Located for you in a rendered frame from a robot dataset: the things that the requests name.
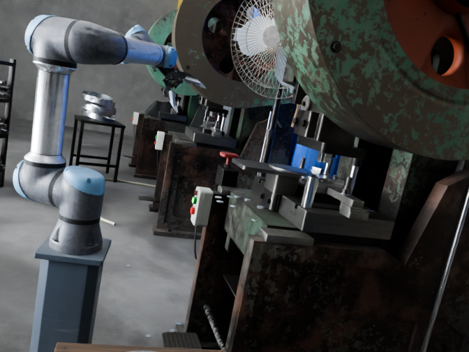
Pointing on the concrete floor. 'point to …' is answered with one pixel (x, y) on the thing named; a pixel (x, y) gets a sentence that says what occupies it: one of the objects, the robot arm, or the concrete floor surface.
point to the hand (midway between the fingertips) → (192, 100)
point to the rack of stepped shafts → (5, 114)
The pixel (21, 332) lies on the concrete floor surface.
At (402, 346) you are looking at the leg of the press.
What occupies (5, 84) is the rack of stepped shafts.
